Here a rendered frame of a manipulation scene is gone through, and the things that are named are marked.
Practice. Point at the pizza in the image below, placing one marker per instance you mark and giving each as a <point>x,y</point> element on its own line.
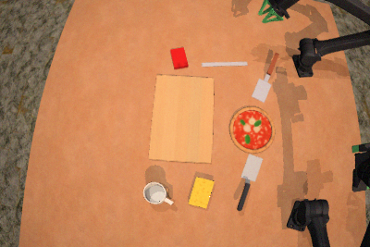
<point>252,130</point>

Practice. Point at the light wooden cutting board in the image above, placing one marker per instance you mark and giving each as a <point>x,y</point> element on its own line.
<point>182,123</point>

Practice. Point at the yellow cheese wedge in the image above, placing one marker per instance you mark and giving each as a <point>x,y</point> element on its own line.
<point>201,192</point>

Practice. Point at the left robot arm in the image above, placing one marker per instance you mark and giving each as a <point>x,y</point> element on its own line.
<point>314,215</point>

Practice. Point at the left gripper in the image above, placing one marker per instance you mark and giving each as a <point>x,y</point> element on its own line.
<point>360,166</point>

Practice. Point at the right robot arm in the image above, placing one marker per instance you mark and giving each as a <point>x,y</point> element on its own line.
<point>307,45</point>

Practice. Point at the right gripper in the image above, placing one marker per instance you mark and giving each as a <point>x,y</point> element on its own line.
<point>273,10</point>

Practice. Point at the grey mug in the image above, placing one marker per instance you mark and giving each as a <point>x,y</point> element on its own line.
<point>155,193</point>

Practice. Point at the red rectangular block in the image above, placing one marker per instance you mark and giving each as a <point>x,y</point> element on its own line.
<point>179,58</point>

